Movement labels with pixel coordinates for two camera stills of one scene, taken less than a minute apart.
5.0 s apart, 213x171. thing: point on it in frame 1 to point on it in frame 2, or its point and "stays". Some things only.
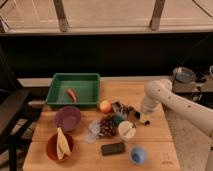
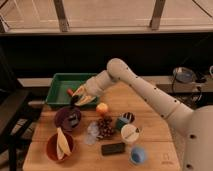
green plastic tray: [74, 89] stays
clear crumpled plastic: [93, 131] stays
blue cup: [137, 154] stays
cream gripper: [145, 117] to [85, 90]
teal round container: [117, 119] to [120, 123]
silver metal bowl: [184, 74] stays
